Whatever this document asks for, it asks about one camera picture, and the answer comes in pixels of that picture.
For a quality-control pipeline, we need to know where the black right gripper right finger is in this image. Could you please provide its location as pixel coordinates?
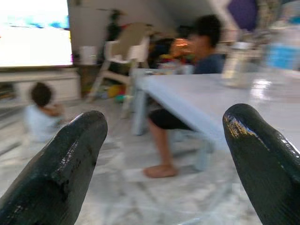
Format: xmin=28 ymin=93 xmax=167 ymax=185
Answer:
xmin=222 ymin=103 xmax=300 ymax=225

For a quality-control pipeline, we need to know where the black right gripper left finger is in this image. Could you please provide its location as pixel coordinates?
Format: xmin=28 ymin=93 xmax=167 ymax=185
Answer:
xmin=0 ymin=110 xmax=108 ymax=225

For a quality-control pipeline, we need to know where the small child in light shirt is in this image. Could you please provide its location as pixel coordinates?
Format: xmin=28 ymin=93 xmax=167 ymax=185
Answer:
xmin=23 ymin=82 xmax=68 ymax=144

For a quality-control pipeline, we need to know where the grey plastic stool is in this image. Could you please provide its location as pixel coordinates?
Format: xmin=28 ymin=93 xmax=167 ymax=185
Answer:
xmin=172 ymin=130 xmax=215 ymax=172

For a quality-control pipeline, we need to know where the white television cabinet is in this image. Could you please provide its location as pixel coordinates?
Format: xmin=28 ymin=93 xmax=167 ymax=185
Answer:
xmin=0 ymin=67 xmax=82 ymax=112

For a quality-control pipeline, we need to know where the light grey plastic table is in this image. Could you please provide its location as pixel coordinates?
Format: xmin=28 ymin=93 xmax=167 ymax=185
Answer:
xmin=131 ymin=67 xmax=300 ymax=173

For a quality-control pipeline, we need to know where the yellow toy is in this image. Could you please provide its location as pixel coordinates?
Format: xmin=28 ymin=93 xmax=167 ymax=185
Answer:
xmin=107 ymin=85 xmax=125 ymax=97

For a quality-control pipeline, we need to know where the clear glass jar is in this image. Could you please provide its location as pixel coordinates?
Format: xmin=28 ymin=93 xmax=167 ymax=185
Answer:
xmin=221 ymin=42 xmax=253 ymax=88

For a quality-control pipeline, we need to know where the light blue box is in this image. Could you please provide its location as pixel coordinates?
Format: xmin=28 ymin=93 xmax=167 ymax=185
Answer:
xmin=266 ymin=42 xmax=300 ymax=71

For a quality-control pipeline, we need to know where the white plastic bin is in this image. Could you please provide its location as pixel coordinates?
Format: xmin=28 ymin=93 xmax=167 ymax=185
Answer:
xmin=79 ymin=45 xmax=98 ymax=65

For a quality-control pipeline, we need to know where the seated person in blue shirt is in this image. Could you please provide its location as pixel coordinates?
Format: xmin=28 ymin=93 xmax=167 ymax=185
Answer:
xmin=142 ymin=14 xmax=227 ymax=179

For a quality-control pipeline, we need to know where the large bright television screen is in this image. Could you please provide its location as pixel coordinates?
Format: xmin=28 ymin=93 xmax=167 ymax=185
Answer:
xmin=0 ymin=0 xmax=74 ymax=69

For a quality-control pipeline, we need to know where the white baby high chair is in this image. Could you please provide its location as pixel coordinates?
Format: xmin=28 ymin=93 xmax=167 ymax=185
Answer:
xmin=86 ymin=22 xmax=152 ymax=119

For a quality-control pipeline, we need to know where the purple balloon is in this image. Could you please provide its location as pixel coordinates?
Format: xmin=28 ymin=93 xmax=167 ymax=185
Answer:
xmin=226 ymin=0 xmax=258 ymax=31

